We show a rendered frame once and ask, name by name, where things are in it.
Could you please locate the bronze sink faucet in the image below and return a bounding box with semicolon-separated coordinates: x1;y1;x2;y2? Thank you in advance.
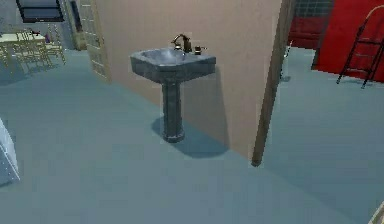
170;33;208;56

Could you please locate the brown room door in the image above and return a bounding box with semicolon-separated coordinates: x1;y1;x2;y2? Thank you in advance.
250;0;297;167

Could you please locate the black ladder towel rack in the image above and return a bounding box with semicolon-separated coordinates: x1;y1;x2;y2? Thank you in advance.
335;4;384;90

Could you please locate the dark framed window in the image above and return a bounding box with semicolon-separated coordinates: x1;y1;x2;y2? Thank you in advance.
15;0;66;24

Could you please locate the white tiled box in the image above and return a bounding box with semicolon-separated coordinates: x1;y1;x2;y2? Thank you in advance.
0;117;21;187

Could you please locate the pale yellow dining table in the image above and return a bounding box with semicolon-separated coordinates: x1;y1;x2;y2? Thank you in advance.
0;32;46;65

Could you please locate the grey pedestal sink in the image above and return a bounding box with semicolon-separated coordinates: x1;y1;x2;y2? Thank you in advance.
129;46;217;144

